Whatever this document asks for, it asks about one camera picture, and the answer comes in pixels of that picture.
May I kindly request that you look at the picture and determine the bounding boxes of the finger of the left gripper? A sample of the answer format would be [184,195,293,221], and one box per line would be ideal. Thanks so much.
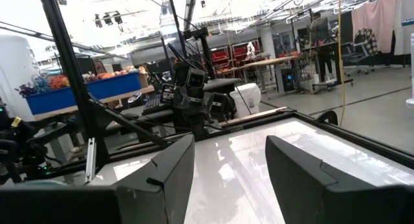
[159,83,177,106]
[210,91,235,120]

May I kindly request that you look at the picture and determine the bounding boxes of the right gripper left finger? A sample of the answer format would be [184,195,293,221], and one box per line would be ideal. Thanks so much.
[0,134,196,224]

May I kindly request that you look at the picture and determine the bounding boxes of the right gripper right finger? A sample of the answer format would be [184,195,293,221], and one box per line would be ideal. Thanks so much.
[265,135,414,224]

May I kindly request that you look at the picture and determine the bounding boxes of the teal bowl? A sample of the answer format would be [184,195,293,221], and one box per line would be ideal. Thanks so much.
[12,179,71,188]

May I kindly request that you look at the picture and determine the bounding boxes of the white plastic bucket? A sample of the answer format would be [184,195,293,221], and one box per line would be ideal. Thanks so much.
[229,82,262,119]

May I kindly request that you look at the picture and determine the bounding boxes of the red storage bins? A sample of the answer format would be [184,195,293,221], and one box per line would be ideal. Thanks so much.
[211,43,261,69]

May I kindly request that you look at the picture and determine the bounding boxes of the blue storage bin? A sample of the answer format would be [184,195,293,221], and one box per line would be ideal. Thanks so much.
[25,71,144,117]

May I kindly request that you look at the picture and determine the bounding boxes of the wooden work table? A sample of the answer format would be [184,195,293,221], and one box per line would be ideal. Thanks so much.
[223,54,303,93]

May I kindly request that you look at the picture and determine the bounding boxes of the person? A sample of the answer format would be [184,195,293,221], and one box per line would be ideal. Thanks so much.
[306,12,334,83]

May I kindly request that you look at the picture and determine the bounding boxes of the white cylindrical tank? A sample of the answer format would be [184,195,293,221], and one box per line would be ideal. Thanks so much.
[0,34,42,122]

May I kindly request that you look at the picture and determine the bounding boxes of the plaid cloth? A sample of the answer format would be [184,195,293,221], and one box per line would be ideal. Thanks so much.
[353,27,380,56]

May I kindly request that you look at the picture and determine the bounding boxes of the pink hanging cloth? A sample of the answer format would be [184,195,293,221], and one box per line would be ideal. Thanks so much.
[351,0,399,54]

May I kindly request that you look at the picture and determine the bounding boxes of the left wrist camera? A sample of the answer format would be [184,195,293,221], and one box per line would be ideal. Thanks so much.
[185,67,206,89]

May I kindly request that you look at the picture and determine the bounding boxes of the black arched bracket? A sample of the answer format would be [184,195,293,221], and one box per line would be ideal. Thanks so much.
[316,109,340,126]

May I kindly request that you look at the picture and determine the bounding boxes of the silver aluminium rail piece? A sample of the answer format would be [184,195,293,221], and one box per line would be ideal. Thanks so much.
[84,137,98,184]

